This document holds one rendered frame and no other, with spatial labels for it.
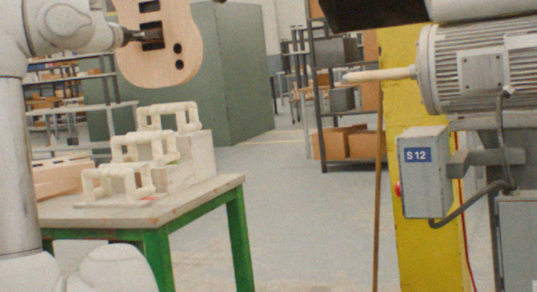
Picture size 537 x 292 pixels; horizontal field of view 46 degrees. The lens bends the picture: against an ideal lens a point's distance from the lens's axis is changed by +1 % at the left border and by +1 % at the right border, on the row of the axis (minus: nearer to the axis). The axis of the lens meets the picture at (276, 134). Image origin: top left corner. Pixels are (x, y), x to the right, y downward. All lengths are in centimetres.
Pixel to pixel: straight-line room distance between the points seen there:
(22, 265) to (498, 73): 118
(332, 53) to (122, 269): 566
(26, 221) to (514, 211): 112
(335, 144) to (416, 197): 545
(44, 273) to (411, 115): 178
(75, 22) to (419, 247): 193
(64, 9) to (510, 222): 115
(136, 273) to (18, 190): 30
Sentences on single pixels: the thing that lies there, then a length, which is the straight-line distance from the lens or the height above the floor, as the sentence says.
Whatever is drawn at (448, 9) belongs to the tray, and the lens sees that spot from 174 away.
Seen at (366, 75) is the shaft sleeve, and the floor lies 126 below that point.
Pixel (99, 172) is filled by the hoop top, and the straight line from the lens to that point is 205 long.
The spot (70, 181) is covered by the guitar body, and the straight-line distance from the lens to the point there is 240.
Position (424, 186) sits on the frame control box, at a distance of 151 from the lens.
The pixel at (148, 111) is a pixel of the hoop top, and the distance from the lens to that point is 229.
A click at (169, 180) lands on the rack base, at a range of 208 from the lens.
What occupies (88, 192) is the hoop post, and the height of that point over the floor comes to 98.
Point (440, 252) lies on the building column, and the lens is 286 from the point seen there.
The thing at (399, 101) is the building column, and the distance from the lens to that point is 275.
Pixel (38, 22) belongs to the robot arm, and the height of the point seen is 146.
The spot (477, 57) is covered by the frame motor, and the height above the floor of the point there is 128.
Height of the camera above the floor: 134
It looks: 7 degrees down
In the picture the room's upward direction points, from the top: 7 degrees counter-clockwise
